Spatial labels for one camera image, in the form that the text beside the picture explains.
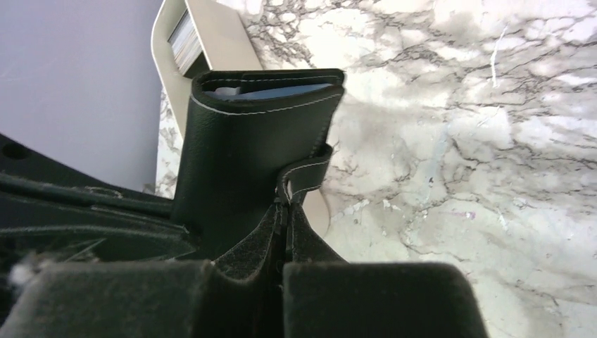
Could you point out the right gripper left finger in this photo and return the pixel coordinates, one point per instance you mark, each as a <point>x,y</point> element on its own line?
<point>227,297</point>

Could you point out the white plastic tray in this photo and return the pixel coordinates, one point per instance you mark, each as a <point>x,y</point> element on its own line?
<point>226,47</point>

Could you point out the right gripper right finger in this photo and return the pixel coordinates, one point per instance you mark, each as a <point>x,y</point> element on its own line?
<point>325,296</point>

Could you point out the black leather card holder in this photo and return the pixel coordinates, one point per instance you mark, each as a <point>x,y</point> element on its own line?
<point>247,132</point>

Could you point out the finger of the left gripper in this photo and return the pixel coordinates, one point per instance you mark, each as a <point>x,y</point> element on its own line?
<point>56,212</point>

